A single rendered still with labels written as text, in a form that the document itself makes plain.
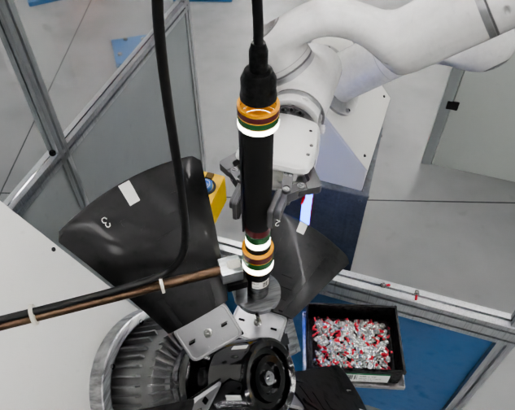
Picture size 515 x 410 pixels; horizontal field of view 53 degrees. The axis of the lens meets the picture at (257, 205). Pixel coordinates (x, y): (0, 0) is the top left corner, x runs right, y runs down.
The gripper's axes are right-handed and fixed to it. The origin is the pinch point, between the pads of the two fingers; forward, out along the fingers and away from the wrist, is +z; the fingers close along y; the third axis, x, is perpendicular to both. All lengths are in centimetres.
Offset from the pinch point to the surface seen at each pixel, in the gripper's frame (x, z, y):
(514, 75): -87, -179, -61
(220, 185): -42, -38, 21
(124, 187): -4.9, -1.4, 19.8
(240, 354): -23.1, 9.0, -0.4
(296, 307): -30.9, -5.4, -5.4
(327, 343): -65, -18, -12
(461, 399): -108, -35, -54
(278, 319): -30.6, -2.2, -3.1
